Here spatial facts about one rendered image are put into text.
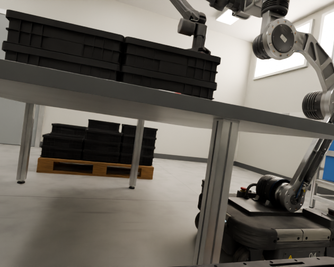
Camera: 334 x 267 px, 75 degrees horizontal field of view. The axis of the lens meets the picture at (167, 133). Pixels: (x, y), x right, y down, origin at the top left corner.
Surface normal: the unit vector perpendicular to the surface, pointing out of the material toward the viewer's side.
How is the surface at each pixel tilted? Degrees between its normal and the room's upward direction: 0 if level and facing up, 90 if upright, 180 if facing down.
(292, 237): 90
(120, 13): 90
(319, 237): 90
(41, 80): 90
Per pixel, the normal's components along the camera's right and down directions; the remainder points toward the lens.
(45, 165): 0.30, 0.06
